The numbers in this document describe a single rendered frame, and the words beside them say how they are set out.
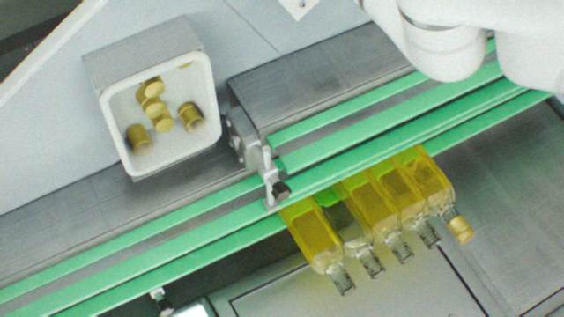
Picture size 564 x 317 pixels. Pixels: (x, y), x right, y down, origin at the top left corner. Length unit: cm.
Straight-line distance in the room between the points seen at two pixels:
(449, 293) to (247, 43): 59
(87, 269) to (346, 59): 58
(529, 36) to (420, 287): 71
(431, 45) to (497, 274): 72
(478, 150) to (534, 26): 86
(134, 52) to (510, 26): 56
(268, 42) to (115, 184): 37
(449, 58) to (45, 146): 68
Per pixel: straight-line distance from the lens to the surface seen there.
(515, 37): 68
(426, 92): 118
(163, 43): 100
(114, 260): 114
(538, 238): 142
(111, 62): 99
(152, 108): 105
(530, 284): 137
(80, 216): 118
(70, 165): 119
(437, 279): 129
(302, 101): 113
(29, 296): 116
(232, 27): 110
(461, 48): 74
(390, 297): 126
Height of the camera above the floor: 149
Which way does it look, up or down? 31 degrees down
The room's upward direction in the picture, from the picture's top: 147 degrees clockwise
